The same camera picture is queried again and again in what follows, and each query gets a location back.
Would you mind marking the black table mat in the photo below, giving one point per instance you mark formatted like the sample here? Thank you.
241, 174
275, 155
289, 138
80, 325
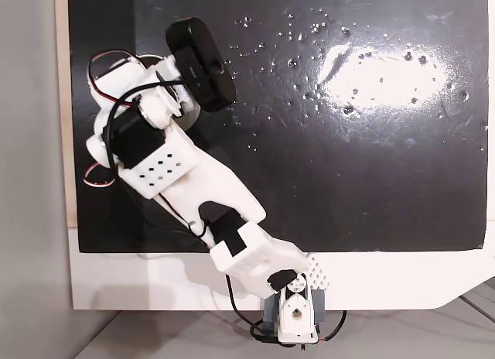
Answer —
348, 181

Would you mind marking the blue-grey table clamp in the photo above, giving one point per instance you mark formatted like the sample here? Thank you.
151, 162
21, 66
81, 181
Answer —
270, 312

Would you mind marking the black oval camera box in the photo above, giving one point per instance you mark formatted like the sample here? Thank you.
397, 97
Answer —
201, 65

